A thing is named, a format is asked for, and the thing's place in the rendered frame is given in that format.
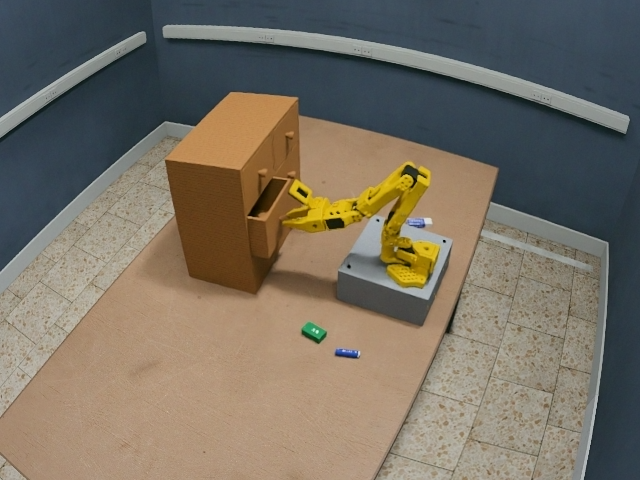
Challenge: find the blue and white eraser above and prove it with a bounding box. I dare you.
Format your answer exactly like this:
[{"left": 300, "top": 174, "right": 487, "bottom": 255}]
[{"left": 406, "top": 218, "right": 432, "bottom": 228}]

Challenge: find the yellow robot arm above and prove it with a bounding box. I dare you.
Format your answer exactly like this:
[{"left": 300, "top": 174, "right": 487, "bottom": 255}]
[{"left": 323, "top": 162, "right": 438, "bottom": 289}]

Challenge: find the brown chest of drawers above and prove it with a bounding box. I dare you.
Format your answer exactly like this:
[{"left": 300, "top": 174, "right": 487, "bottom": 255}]
[{"left": 165, "top": 92, "right": 301, "bottom": 294}]

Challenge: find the green 9v battery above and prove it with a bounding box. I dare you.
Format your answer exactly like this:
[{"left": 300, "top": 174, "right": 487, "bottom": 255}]
[{"left": 301, "top": 321, "right": 327, "bottom": 344}]

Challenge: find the blue cylindrical battery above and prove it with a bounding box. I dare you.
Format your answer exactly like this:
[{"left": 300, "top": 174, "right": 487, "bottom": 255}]
[{"left": 335, "top": 348, "right": 360, "bottom": 358}]

